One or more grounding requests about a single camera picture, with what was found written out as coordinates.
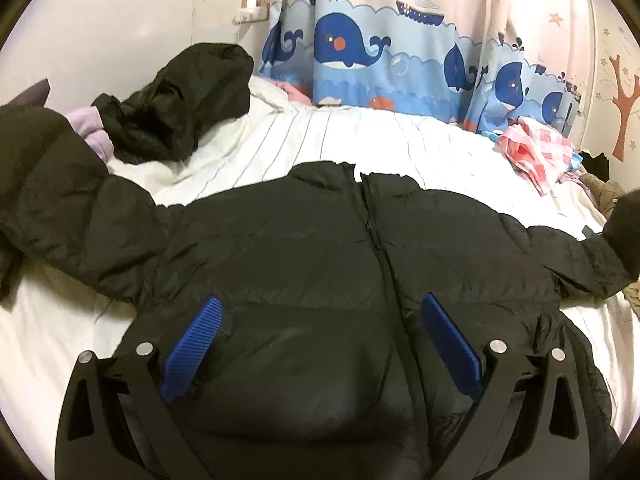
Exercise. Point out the white striped bed sheet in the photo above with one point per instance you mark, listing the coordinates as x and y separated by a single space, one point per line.
350 135

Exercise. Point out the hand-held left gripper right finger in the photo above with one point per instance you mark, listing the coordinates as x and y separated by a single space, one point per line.
450 340

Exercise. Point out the lilac garment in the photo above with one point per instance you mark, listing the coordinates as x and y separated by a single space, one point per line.
92 127

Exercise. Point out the pink checked cloth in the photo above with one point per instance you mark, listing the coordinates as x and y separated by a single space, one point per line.
537 155

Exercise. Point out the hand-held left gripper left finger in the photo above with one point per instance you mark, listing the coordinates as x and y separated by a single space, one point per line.
192 345

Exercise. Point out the brown garment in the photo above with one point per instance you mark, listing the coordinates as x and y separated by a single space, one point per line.
602 192

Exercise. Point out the whale print curtain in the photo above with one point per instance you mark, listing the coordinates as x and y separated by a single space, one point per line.
400 35

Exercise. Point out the white wardrobe door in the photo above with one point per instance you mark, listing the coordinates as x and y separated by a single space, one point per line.
607 35

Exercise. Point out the brown tree sticker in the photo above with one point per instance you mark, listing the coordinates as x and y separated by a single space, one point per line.
625 110

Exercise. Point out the white wall socket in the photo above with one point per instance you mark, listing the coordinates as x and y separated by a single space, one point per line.
251 7

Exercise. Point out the dark grey cloth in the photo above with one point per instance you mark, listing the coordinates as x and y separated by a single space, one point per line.
27 94

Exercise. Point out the black puffer jacket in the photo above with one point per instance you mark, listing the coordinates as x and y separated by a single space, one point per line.
300 240

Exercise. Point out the crumpled black thin jacket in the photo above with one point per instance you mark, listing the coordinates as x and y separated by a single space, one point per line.
175 105

